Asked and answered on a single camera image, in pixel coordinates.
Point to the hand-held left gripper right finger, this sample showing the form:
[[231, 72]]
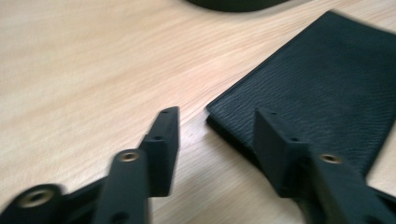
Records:
[[280, 161]]

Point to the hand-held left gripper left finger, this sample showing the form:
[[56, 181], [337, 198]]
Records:
[[162, 155]]

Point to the black metal jewelry stand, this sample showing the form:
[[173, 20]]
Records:
[[236, 4]]

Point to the black leather wallet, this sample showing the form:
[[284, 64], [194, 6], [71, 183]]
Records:
[[327, 77]]

